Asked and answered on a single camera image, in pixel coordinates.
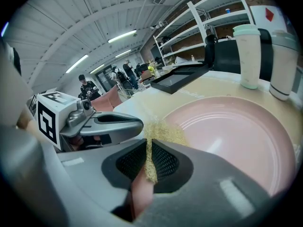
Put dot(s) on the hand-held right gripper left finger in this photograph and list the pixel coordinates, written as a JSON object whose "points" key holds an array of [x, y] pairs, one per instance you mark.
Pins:
{"points": [[94, 169]]}

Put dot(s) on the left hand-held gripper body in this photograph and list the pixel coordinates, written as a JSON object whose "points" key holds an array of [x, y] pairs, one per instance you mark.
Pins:
{"points": [[47, 117]]}

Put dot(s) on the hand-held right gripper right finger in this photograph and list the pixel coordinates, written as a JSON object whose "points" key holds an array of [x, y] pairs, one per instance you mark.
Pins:
{"points": [[201, 185]]}

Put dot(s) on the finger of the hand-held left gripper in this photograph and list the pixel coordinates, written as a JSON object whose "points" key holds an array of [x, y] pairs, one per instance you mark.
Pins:
{"points": [[118, 131], [118, 115]]}

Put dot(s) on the yellow sponge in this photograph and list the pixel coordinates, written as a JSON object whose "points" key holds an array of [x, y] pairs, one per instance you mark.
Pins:
{"points": [[165, 133]]}

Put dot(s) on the pink big plate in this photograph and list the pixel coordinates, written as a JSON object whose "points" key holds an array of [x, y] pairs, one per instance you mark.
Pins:
{"points": [[225, 138]]}

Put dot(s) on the person's left hand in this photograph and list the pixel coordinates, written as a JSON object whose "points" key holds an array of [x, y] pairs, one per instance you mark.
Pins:
{"points": [[79, 141]]}

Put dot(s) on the pink cloth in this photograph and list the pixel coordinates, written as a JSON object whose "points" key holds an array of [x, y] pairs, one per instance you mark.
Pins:
{"points": [[104, 100]]}

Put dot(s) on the ceiling light strip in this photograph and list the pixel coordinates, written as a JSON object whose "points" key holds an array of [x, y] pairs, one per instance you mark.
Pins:
{"points": [[77, 63], [122, 36]]}

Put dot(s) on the black tray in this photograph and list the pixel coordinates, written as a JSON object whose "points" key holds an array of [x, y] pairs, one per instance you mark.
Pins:
{"points": [[175, 79]]}

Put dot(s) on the black mesh office chair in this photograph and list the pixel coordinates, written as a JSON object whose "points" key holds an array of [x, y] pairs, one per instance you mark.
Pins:
{"points": [[227, 55]]}

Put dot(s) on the white shelving rack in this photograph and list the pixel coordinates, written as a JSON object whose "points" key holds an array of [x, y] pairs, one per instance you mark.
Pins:
{"points": [[201, 20]]}

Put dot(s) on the cup with mint lid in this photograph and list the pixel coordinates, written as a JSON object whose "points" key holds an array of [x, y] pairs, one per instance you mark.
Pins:
{"points": [[248, 60]]}

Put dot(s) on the cup with grey lid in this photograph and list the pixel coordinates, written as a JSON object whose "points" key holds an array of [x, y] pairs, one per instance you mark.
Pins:
{"points": [[282, 74]]}

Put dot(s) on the white refrigerator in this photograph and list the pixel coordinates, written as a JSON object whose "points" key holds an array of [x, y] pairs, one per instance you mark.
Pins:
{"points": [[262, 18]]}

